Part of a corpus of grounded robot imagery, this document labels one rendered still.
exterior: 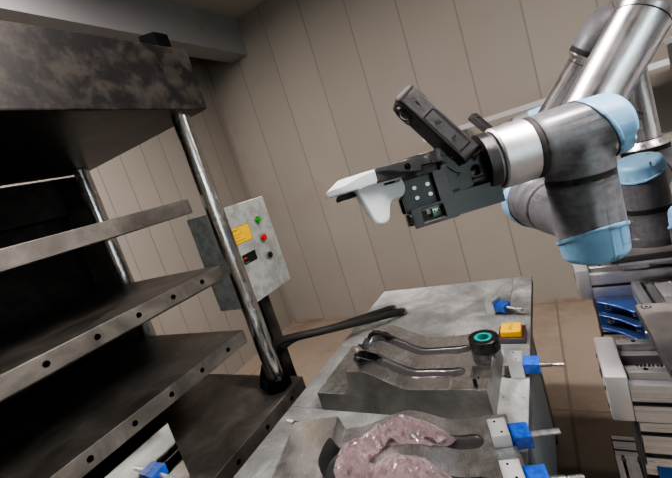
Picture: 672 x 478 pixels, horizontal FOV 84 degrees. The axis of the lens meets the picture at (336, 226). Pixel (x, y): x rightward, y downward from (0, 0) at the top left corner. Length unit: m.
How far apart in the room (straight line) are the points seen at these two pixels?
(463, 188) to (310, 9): 3.29
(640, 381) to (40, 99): 1.33
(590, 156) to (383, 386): 0.80
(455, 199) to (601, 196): 0.16
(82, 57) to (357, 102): 2.50
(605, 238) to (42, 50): 1.16
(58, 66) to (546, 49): 2.78
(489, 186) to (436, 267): 2.98
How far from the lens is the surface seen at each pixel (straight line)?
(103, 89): 1.19
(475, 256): 3.34
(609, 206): 0.52
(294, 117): 3.69
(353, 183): 0.39
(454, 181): 0.47
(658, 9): 0.72
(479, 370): 1.10
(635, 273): 1.31
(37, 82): 1.12
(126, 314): 1.17
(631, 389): 0.87
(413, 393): 1.08
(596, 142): 0.51
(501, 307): 1.49
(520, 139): 0.47
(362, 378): 1.12
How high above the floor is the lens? 1.48
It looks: 8 degrees down
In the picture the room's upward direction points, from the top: 18 degrees counter-clockwise
